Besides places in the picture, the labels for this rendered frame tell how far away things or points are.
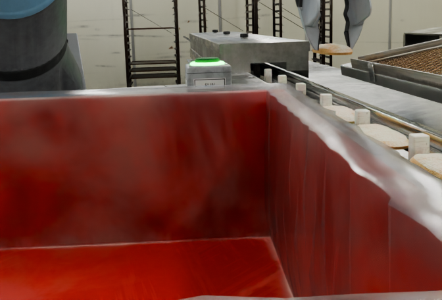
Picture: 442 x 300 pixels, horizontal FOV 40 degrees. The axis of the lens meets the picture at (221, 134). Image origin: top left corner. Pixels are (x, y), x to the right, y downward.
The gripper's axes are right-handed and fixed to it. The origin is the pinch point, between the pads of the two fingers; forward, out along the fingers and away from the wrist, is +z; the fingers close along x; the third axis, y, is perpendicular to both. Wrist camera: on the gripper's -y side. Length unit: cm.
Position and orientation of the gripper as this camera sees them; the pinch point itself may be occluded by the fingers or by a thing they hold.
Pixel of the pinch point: (331, 38)
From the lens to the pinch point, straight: 77.0
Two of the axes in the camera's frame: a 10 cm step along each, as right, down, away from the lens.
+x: 9.9, -0.5, 1.0
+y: 1.0, 1.8, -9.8
